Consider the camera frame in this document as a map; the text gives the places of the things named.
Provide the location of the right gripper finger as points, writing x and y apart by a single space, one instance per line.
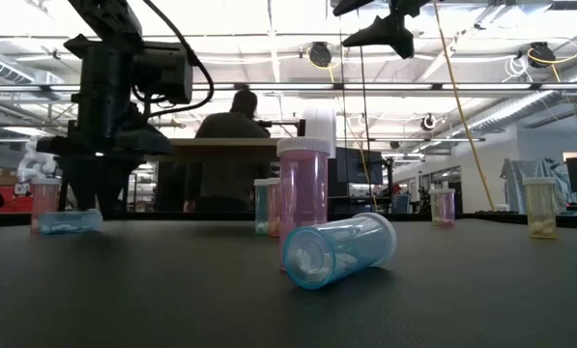
389 34
348 6

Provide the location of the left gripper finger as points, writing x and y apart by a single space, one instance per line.
87 183
121 181

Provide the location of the teal medicine bottle white cap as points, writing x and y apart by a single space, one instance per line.
260 208

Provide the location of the pink medicine bottle white cap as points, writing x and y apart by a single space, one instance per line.
446 208
303 183

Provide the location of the yellow medicine bottle white cap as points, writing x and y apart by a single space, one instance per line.
540 208

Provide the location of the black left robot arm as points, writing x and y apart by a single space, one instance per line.
104 19

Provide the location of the white robot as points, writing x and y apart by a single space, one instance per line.
37 162

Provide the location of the white pillar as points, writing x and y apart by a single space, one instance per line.
319 123

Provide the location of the person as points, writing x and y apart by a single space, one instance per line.
225 123

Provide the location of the dark screen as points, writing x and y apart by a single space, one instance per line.
351 169

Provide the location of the grey tarp cover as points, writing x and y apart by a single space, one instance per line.
512 183

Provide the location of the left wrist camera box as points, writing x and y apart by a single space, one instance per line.
164 72

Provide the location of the black aluminium table frame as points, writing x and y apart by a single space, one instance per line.
172 218

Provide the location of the silver air duct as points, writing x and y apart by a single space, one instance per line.
8 70
520 108

